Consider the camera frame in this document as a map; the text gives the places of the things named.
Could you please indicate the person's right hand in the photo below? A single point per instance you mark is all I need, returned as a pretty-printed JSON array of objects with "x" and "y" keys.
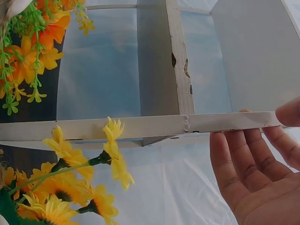
[{"x": 262, "y": 197}]

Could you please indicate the white wooden shelf box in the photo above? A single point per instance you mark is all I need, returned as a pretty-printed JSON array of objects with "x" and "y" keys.
[{"x": 152, "y": 126}]

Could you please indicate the yellow artificial sunflower bunch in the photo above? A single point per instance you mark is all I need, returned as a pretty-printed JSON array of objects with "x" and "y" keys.
[{"x": 68, "y": 153}]

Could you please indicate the orange artificial flower bunch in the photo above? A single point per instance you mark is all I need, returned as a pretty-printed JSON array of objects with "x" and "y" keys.
[{"x": 50, "y": 30}]

